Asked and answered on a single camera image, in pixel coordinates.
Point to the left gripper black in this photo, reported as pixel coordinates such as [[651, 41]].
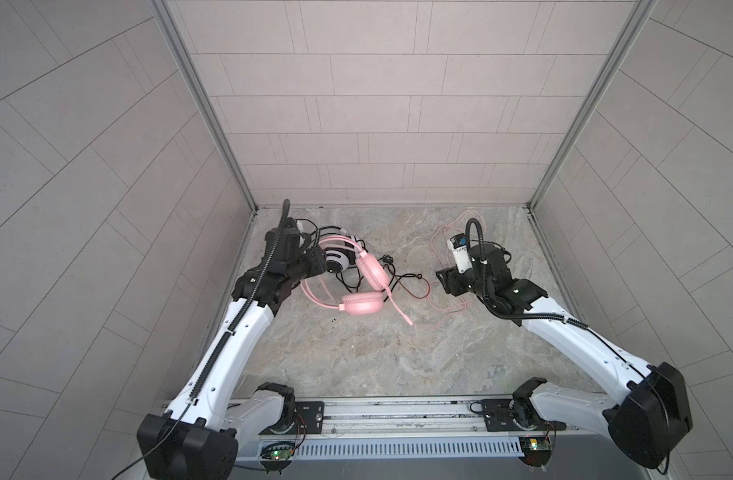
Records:
[[317, 263]]

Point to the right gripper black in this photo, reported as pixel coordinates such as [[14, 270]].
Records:
[[448, 279]]

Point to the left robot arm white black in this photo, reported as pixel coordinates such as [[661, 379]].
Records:
[[191, 439]]

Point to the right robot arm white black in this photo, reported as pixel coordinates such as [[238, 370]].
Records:
[[615, 370]]

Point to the right circuit board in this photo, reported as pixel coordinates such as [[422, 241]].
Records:
[[537, 451]]

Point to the circuit board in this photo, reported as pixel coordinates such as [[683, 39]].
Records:
[[278, 452], [537, 451]]

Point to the left circuit board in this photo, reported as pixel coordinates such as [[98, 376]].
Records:
[[278, 452]]

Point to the white vent grille strip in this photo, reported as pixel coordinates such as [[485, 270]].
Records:
[[408, 448]]

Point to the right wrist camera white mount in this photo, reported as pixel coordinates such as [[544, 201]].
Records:
[[458, 246]]

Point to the white black headphones with cable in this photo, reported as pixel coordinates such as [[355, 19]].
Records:
[[340, 256]]

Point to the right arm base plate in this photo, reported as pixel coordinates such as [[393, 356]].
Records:
[[498, 416]]

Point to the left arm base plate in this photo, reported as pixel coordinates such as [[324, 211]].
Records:
[[308, 417]]

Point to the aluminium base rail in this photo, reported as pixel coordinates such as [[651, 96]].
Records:
[[402, 414]]

